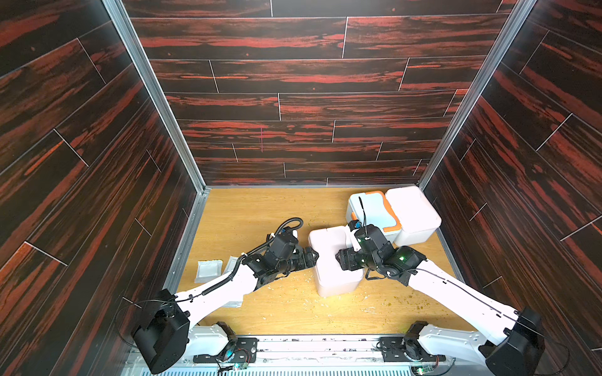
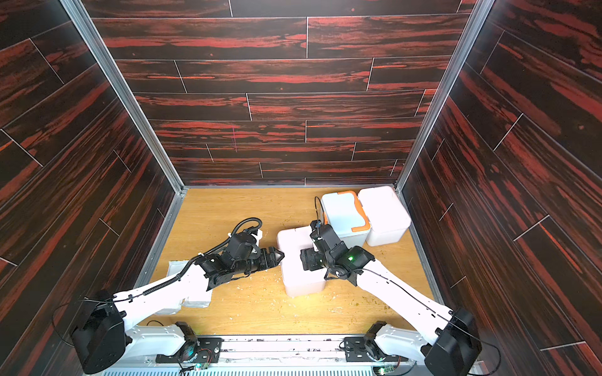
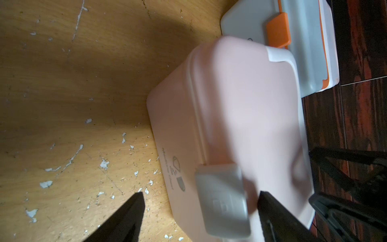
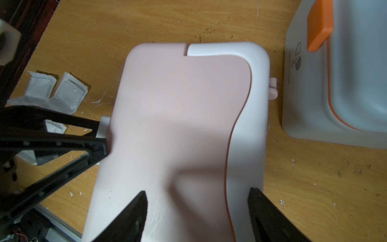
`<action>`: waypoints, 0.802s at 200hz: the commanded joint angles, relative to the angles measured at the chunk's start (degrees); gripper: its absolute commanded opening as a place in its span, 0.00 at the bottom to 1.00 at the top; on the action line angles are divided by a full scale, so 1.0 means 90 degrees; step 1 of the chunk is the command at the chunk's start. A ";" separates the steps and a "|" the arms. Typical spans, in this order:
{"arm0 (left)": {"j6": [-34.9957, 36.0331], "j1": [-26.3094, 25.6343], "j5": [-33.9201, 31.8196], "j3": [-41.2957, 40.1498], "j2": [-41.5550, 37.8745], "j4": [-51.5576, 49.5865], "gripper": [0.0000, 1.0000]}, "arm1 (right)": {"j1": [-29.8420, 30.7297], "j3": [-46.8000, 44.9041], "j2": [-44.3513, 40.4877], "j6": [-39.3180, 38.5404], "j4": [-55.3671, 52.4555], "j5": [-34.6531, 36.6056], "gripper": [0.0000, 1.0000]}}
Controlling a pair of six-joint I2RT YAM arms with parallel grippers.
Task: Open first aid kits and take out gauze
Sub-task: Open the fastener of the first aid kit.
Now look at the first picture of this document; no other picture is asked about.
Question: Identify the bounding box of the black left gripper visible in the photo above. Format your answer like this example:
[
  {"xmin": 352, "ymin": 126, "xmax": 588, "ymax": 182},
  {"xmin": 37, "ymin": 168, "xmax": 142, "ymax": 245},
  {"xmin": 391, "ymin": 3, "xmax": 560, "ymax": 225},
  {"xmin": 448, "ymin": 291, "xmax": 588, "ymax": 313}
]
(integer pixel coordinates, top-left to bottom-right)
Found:
[{"xmin": 273, "ymin": 246, "xmax": 319, "ymax": 276}]

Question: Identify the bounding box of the pink medicine chest box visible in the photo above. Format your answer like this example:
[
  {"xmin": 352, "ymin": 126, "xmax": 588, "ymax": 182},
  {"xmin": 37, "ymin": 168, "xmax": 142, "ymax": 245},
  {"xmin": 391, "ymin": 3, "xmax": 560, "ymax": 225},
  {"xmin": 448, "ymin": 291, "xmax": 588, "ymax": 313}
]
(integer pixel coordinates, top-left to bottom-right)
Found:
[{"xmin": 308, "ymin": 227, "xmax": 364, "ymax": 298}]

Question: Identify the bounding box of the white orange handled box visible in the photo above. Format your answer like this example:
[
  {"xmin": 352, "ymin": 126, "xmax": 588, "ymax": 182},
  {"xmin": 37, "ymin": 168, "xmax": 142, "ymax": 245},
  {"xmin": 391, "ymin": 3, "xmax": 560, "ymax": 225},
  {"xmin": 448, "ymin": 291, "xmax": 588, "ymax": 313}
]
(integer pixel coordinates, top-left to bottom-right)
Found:
[{"xmin": 346, "ymin": 191, "xmax": 402, "ymax": 237}]

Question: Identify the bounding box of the white pink first aid box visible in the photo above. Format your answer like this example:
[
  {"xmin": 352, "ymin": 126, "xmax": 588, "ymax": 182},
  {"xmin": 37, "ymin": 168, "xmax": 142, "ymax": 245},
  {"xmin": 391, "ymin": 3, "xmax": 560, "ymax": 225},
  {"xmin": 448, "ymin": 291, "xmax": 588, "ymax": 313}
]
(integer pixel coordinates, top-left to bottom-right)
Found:
[{"xmin": 385, "ymin": 186, "xmax": 441, "ymax": 246}]

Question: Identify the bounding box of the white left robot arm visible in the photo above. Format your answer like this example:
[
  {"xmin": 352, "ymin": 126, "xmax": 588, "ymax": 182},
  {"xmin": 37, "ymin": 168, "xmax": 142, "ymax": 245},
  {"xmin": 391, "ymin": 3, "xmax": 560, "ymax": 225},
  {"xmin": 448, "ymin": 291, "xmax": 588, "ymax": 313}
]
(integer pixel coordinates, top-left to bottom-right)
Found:
[{"xmin": 131, "ymin": 217, "xmax": 319, "ymax": 374}]

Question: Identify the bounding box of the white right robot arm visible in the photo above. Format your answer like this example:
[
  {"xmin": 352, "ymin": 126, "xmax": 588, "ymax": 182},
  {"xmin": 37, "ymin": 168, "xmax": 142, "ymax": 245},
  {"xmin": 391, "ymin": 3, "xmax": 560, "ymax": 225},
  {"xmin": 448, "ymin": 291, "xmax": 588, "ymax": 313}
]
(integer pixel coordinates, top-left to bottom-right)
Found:
[{"xmin": 335, "ymin": 220, "xmax": 545, "ymax": 375}]

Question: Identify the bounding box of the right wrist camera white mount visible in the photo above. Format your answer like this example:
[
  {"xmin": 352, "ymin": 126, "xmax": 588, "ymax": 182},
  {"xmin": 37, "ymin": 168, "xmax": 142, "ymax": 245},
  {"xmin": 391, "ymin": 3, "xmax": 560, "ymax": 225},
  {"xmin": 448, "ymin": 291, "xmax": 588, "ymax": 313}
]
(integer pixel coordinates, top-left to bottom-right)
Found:
[{"xmin": 346, "ymin": 219, "xmax": 362, "ymax": 252}]

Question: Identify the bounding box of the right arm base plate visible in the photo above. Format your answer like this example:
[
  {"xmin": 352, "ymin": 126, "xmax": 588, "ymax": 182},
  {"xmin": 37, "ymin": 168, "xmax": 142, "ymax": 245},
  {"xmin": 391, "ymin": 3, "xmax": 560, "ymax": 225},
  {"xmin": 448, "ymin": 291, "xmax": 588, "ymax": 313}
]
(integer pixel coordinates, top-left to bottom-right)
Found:
[{"xmin": 376, "ymin": 337, "xmax": 447, "ymax": 363}]

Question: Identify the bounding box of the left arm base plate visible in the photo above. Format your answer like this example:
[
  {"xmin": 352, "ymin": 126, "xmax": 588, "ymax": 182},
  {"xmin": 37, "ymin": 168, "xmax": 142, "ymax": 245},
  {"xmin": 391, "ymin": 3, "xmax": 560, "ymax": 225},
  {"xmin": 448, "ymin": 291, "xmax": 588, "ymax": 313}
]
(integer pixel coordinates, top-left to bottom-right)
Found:
[{"xmin": 193, "ymin": 337, "xmax": 259, "ymax": 367}]

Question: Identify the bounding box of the aluminium frame rail right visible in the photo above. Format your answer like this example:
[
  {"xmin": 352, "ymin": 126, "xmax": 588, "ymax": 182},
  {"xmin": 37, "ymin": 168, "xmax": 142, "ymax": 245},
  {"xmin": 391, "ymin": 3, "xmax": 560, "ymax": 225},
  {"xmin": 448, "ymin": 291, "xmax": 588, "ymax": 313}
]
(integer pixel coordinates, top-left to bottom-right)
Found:
[{"xmin": 418, "ymin": 0, "xmax": 537, "ymax": 191}]

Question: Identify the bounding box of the aluminium frame rail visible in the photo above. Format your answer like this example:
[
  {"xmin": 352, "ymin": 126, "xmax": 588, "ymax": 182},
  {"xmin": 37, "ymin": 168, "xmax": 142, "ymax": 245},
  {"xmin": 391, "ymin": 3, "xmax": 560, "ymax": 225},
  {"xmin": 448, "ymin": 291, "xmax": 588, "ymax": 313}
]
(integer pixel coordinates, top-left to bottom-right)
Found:
[
  {"xmin": 418, "ymin": 0, "xmax": 537, "ymax": 191},
  {"xmin": 101, "ymin": 0, "xmax": 208, "ymax": 194}
]

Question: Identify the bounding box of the aluminium frame rail left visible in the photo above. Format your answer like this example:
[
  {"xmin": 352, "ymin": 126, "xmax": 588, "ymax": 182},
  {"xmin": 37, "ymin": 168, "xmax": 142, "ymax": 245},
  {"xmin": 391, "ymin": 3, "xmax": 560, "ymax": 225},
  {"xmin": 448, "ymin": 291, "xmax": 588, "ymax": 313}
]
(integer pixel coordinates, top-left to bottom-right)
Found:
[{"xmin": 101, "ymin": 0, "xmax": 208, "ymax": 194}]

